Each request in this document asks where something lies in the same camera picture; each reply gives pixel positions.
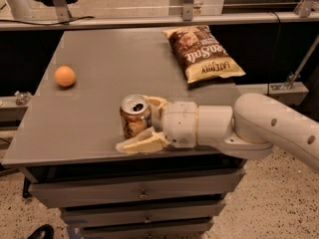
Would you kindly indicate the top grey drawer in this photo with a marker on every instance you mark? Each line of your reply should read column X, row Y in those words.
column 136, row 188

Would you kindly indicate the grey drawer cabinet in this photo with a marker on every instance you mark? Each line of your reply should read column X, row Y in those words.
column 71, row 133

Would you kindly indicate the grey metal rail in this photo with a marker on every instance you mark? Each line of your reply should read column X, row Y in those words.
column 90, row 22

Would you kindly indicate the orange ball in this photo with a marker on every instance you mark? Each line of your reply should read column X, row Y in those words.
column 65, row 76

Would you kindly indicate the brown yellow chip bag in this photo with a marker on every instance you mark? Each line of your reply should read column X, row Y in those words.
column 200, row 55

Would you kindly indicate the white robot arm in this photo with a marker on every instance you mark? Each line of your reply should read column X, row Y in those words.
column 248, row 129

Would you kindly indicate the small crumpled foil object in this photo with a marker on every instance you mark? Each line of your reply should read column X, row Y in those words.
column 22, row 98

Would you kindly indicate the orange soda can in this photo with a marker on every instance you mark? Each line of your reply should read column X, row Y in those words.
column 136, row 115

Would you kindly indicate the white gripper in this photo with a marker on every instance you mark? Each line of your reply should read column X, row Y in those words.
column 179, row 121

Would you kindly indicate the bottom grey drawer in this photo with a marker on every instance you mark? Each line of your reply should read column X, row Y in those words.
column 148, row 231

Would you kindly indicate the grey drawer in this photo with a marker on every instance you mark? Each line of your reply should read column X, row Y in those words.
column 144, row 213
column 136, row 188
column 148, row 231

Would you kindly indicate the middle grey drawer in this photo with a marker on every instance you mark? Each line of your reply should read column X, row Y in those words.
column 144, row 213

